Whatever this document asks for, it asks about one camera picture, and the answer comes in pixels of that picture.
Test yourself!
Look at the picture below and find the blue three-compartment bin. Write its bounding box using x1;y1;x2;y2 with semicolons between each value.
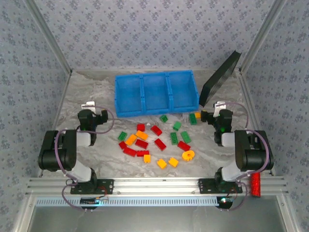
114;70;200;118

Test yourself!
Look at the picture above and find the yellow round lego gear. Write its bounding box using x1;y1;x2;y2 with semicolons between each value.
181;150;195;161

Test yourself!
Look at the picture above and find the black checkered board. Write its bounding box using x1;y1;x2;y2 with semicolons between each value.
198;50;243;107

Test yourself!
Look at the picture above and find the red glitter cylinder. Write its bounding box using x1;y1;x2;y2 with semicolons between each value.
251;172;262;198

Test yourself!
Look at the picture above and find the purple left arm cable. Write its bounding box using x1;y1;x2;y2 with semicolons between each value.
54;104;115;213

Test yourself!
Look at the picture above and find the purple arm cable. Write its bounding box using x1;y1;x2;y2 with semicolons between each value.
216;101;272;212
54;104;115;213

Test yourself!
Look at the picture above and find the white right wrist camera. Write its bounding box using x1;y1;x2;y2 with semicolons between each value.
212;101;227;118

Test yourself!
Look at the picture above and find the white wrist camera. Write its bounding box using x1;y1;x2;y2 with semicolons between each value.
212;101;227;118
81;101;97;113

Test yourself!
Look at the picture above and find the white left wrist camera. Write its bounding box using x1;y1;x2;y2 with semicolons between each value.
81;101;97;113

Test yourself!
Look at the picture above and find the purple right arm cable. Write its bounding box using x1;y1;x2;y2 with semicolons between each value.
216;101;272;212

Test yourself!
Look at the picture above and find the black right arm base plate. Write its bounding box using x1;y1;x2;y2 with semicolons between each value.
198;178;243;195

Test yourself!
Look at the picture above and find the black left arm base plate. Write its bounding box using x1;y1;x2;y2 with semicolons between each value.
70;178;114;195

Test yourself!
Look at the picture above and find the aluminium mounting rail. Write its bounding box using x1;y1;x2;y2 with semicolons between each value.
25;176;290;197

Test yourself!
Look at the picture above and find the aluminium frame post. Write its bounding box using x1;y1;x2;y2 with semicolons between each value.
238;0;288;74
24;0;73;74

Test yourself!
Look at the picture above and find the slotted white cable duct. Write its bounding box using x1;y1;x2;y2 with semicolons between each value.
35;196;220;207

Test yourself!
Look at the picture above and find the aluminium lower frame beam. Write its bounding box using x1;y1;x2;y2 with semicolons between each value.
276;195;300;232
12;195;37;232

